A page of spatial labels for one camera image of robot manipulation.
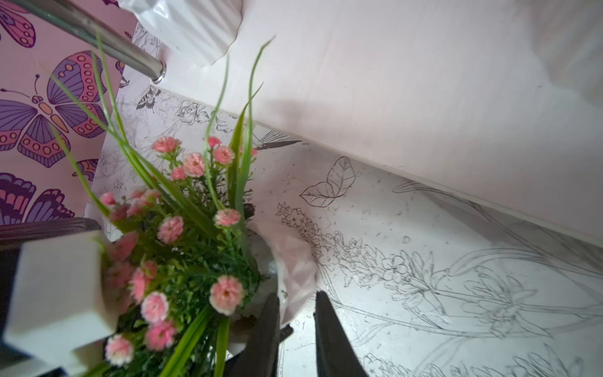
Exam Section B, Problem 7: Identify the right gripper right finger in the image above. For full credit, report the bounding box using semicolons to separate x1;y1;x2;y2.
314;292;367;377

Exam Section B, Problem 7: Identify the white two-tier rack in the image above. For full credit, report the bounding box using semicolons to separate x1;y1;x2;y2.
22;1;602;245

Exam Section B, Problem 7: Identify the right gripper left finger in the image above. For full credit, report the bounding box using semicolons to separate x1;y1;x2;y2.
225;293;280;377

